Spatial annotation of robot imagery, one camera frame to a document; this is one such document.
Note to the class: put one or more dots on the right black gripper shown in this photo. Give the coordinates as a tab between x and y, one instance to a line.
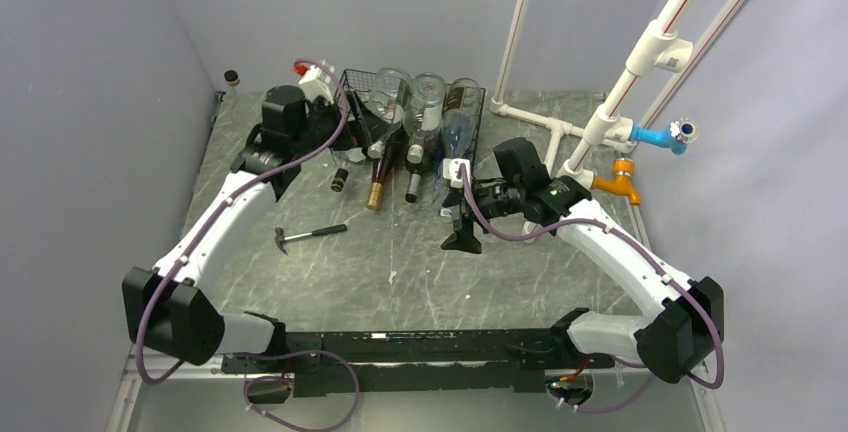
463	237

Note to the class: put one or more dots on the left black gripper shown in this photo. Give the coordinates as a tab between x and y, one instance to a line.
351	137

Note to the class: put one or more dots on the clear bottle blue medallion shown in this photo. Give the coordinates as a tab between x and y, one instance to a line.
231	97

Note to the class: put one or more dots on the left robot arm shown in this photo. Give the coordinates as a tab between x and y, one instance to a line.
167	308

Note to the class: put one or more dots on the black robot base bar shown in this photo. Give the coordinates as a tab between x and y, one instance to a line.
322	363

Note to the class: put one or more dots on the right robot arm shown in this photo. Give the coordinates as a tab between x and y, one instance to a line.
679	330

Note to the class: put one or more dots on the lower bottle black gold cap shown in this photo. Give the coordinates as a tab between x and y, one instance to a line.
339	180

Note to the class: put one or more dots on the clear bottle silver cap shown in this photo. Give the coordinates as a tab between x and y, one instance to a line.
389	100

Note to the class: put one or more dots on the lower bottle silver cap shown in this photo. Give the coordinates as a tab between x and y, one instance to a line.
412	193

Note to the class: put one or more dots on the dark wine bottle gold cap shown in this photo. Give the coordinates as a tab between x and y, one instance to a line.
385	152

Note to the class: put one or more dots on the clear bottle dark neck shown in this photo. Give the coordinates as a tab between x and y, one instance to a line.
422	121

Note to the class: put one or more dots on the blue tinted clear bottle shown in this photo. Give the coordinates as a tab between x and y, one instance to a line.
458	126

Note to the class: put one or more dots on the small black hammer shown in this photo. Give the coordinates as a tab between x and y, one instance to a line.
281	239

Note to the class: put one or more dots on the orange faucet tap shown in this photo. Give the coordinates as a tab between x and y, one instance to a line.
621	183

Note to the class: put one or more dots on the blue faucet tap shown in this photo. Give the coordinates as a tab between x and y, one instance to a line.
676	136

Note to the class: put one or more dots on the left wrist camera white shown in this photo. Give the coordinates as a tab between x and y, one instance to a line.
315	83

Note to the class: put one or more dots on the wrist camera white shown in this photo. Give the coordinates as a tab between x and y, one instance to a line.
315	83
456	173

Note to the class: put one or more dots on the black wire wine rack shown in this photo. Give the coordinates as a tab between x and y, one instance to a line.
366	128

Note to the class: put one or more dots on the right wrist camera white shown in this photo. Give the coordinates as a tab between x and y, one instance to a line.
456	173

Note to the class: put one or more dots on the white pvc pipe frame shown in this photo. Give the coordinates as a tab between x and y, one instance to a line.
581	45

